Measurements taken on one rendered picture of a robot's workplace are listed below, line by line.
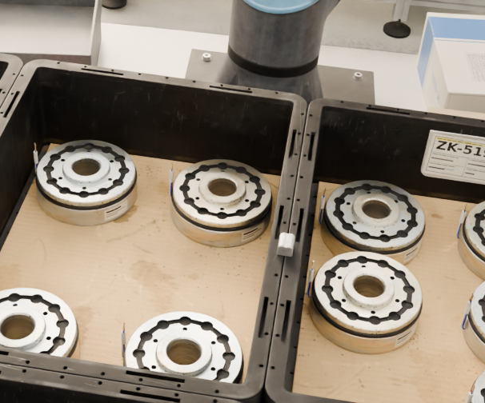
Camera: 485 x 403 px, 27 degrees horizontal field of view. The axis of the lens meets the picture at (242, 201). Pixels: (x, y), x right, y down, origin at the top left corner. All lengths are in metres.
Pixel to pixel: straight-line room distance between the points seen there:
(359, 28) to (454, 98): 1.64
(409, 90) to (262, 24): 0.36
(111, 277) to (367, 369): 0.26
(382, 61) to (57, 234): 0.69
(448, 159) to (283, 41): 0.27
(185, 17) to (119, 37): 1.40
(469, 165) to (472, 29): 0.44
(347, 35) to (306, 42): 1.71
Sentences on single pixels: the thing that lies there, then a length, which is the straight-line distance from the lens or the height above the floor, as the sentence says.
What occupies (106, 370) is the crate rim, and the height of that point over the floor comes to 0.93.
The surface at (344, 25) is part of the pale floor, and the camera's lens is 2.98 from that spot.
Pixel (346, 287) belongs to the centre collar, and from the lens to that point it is 0.93.
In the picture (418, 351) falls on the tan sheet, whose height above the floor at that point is 0.83.
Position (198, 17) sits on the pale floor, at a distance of 2.95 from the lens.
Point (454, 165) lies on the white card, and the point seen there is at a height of 0.88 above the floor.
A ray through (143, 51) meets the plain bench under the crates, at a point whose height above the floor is 0.70.
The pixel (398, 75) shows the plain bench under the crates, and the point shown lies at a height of 0.70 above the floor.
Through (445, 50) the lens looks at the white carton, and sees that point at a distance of 1.43.
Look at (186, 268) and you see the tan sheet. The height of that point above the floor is 0.83.
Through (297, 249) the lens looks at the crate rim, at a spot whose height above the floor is 0.93.
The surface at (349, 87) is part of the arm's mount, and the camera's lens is 1.41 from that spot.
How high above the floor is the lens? 1.53
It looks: 42 degrees down
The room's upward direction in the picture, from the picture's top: 5 degrees clockwise
